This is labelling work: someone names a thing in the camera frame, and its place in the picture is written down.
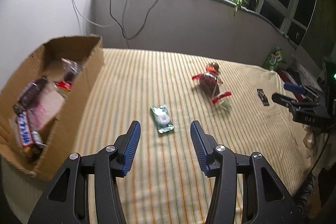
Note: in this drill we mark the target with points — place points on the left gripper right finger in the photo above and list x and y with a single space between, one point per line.
265 197

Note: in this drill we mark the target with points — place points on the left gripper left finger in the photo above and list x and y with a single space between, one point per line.
65 199

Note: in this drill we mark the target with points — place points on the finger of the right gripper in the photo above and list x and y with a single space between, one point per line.
284 100
304 91

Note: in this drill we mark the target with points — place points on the clear packet green candy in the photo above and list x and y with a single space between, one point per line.
225 104

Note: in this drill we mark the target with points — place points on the brown ball snack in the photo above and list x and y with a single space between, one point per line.
213 65

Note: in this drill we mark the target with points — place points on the red-ended brown cake packet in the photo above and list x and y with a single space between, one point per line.
210 82

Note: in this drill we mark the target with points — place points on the white red blue candy bar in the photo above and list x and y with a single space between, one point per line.
25 135

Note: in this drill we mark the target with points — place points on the tan paper snack packet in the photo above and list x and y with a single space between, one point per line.
44 107

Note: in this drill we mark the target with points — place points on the green white candy packet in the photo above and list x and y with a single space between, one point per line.
162 119

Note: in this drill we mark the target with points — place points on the red-ended dark cake packet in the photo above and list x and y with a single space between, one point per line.
71 71

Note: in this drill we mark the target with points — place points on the white gloved right hand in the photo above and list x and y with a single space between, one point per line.
314 141

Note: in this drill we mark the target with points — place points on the small black snack sachet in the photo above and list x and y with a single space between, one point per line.
262 97

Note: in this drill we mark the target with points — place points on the red storage box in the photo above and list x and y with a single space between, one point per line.
286 77

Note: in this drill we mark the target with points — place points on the green snack bag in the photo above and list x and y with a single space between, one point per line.
274 59

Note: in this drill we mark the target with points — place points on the striped yellow table cloth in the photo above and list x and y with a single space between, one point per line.
165 184

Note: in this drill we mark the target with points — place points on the brown cardboard box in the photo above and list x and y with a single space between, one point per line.
60 132

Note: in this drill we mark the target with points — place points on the black camera mount green light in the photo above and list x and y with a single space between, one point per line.
328 88

